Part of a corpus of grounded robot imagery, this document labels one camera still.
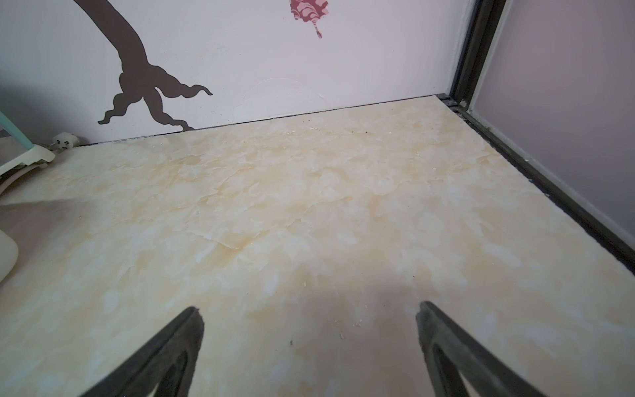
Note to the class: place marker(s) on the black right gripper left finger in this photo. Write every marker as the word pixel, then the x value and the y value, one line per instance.
pixel 164 366

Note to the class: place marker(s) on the mint green toaster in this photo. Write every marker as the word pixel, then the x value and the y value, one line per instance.
pixel 19 155

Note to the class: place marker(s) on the white plastic storage tray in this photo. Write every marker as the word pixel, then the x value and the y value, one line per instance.
pixel 9 252

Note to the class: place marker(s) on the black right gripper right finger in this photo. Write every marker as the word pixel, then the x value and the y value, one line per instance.
pixel 452 357

